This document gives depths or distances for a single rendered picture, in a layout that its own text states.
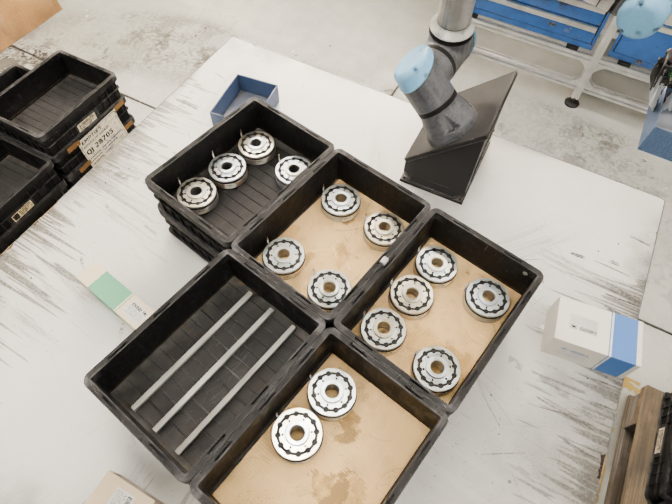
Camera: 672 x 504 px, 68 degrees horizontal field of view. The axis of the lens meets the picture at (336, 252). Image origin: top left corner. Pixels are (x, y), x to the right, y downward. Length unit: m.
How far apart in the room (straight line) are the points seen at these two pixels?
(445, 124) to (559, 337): 0.61
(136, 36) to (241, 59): 1.55
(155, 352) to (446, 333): 0.65
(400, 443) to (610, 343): 0.57
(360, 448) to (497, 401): 0.39
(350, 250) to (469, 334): 0.35
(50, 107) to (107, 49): 1.15
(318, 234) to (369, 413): 0.46
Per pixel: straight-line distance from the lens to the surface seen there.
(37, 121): 2.30
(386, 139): 1.68
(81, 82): 2.40
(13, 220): 2.14
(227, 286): 1.22
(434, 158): 1.45
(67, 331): 1.44
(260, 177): 1.40
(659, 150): 1.34
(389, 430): 1.09
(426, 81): 1.35
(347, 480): 1.07
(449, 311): 1.20
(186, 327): 1.19
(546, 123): 2.99
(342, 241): 1.26
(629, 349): 1.38
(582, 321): 1.35
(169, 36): 3.41
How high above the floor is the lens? 1.89
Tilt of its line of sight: 58 degrees down
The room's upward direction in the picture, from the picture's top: 3 degrees clockwise
